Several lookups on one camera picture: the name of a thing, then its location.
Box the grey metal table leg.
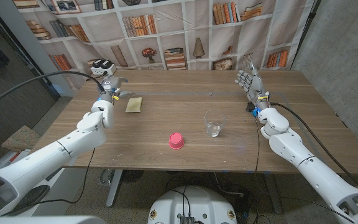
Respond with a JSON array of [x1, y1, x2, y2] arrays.
[[105, 169, 124, 208], [263, 172, 283, 215]]

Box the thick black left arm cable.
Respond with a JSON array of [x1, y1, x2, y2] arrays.
[[0, 70, 106, 113]]

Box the clear glass cup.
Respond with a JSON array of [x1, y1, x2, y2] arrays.
[[204, 109, 227, 138]]

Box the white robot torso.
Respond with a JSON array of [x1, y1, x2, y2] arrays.
[[147, 185, 238, 224]]

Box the speckled cork board piece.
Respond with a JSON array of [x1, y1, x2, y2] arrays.
[[1, 125, 42, 153]]

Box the black backdrop stand pole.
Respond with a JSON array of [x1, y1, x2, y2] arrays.
[[290, 0, 322, 72]]

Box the printed bookshelf backdrop cloth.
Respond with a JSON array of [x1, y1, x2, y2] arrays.
[[11, 0, 316, 91]]

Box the white power strip black plugs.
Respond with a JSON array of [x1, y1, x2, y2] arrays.
[[90, 58, 117, 76]]

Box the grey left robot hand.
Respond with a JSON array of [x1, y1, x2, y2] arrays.
[[97, 75, 134, 103]]

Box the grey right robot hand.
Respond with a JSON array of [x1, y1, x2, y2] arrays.
[[234, 68, 270, 110]]

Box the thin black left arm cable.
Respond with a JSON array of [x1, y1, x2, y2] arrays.
[[37, 147, 96, 205]]

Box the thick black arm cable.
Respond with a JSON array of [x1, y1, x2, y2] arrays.
[[0, 70, 106, 113], [270, 101, 358, 195]]

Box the pink upside-down cup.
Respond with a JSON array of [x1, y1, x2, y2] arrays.
[[168, 132, 185, 151]]

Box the thin braided right arm cable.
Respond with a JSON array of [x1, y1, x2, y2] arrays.
[[254, 117, 260, 190]]

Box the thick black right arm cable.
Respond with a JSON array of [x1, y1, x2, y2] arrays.
[[270, 101, 358, 195]]

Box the pale yellow sponge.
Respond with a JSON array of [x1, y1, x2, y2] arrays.
[[125, 96, 144, 113]]

